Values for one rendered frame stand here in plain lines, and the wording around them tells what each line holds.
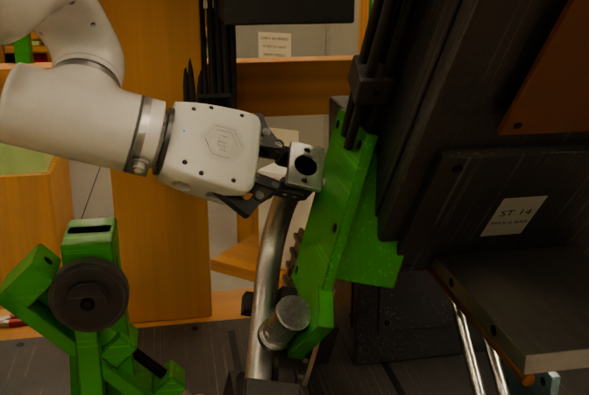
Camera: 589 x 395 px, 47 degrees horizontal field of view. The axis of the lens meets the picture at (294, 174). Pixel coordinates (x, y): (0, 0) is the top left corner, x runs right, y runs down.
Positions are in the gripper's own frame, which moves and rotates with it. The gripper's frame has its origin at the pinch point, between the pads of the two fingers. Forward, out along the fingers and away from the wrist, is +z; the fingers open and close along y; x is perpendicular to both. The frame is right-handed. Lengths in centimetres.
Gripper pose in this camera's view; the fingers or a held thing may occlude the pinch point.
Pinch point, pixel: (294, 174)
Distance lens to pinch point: 77.7
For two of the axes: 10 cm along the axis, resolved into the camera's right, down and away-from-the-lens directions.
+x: -3.6, 4.4, 8.2
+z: 9.3, 2.3, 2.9
